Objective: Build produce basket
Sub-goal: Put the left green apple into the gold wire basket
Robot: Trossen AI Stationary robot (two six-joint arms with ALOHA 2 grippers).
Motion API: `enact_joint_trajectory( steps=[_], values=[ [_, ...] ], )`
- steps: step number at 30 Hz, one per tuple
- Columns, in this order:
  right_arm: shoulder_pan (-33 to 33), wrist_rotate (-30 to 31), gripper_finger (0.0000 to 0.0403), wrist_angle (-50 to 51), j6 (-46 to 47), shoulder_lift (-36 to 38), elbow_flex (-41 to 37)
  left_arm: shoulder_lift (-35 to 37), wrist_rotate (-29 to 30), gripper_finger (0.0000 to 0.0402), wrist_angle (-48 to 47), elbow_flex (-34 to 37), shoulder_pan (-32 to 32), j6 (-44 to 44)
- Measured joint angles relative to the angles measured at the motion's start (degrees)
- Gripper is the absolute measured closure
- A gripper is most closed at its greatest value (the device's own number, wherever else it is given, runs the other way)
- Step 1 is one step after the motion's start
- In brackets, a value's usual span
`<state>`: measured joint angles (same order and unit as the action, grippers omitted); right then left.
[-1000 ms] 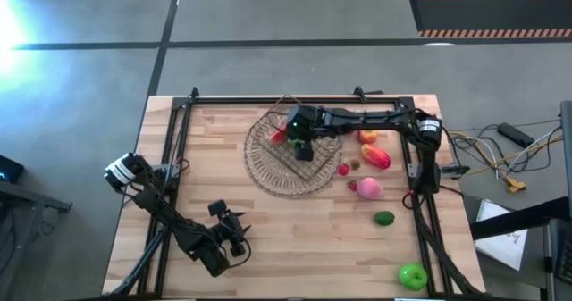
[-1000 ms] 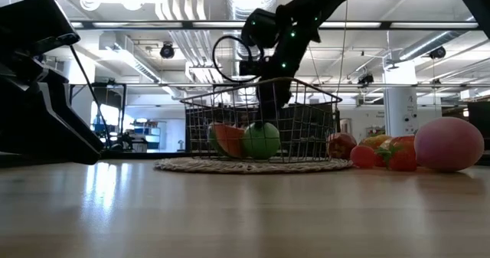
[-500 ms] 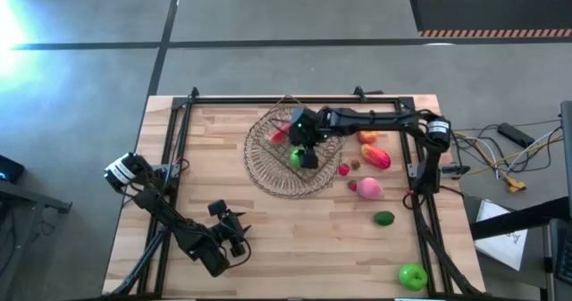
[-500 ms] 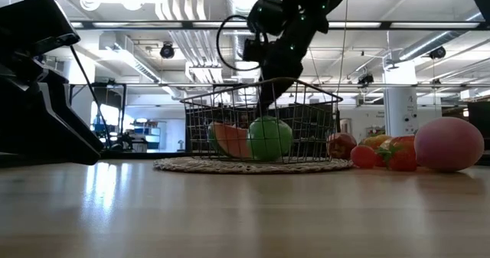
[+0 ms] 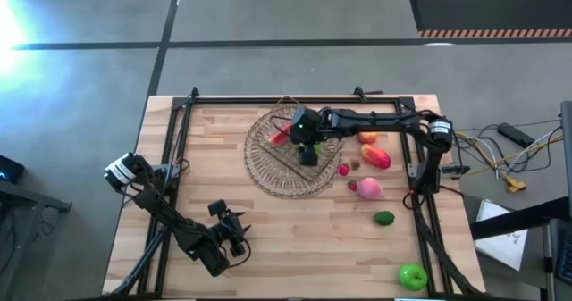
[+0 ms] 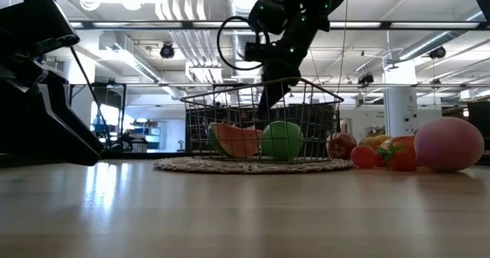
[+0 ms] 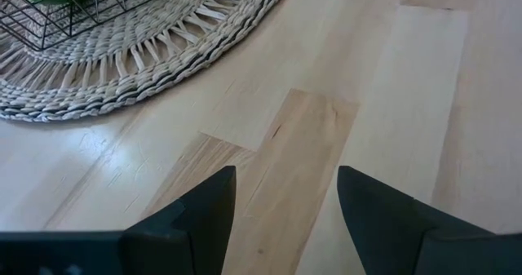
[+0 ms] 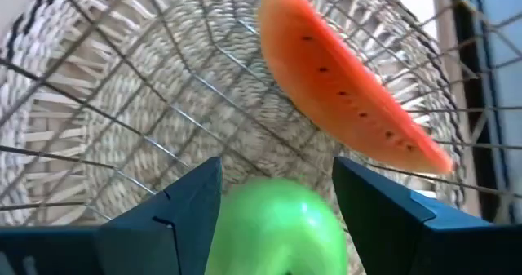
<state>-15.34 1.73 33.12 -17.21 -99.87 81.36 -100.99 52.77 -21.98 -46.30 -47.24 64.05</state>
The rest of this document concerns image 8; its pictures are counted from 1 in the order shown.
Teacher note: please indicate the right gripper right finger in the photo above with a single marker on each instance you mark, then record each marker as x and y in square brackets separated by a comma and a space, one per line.
[408, 234]

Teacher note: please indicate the green apple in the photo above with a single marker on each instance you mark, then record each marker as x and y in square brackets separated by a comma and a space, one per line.
[277, 226]

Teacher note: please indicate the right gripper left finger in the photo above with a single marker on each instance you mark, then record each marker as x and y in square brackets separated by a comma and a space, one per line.
[122, 246]

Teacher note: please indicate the watermelon slice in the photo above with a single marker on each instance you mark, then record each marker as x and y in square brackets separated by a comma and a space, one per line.
[334, 75]

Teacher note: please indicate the round woven placemat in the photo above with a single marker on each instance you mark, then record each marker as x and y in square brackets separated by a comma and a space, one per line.
[122, 83]

